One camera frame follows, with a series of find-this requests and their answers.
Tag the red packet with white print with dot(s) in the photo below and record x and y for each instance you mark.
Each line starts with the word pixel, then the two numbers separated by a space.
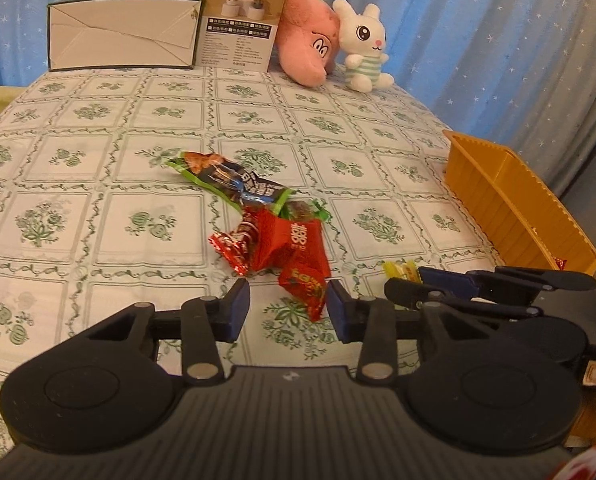
pixel 288 242

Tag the orange plastic basket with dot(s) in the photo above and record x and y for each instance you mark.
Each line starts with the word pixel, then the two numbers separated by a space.
pixel 518 205

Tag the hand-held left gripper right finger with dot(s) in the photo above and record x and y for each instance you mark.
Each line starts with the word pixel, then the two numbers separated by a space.
pixel 339 310

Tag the green and blue snack packet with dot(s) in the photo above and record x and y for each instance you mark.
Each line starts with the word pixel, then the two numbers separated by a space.
pixel 228 175

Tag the white rabbit plush toy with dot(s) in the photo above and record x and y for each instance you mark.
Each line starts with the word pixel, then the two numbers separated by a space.
pixel 363 45

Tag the white box with dark trim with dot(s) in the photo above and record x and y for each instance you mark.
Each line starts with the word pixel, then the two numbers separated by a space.
pixel 123 35

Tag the beige product box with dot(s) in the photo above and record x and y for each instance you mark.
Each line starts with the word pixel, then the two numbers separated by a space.
pixel 243 25

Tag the floral tablecloth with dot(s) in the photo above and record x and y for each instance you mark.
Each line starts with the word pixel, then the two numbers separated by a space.
pixel 103 160

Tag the pink plush toy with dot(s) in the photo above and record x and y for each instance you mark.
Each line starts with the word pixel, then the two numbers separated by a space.
pixel 308 40

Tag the light green sofa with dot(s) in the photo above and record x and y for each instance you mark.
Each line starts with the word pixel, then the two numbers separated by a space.
pixel 5 97

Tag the red white patterned clothing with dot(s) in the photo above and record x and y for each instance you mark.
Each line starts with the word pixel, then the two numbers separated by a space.
pixel 593 462

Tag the shiny red wrapped candy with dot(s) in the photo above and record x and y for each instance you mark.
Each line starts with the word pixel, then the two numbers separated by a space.
pixel 233 247

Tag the blue star curtain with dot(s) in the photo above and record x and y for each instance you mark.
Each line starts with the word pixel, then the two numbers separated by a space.
pixel 478 35

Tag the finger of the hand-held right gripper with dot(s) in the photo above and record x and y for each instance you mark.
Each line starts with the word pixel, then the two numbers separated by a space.
pixel 403 291
pixel 443 276

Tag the green wrapped candy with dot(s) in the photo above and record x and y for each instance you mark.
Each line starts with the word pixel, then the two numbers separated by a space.
pixel 305 210

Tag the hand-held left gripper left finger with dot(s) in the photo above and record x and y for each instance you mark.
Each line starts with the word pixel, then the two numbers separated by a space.
pixel 235 310

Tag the orange-red snack packet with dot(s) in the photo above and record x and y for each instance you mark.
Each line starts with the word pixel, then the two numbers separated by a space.
pixel 303 287

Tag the yellow candy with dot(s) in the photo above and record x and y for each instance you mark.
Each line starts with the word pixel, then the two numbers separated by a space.
pixel 400 270

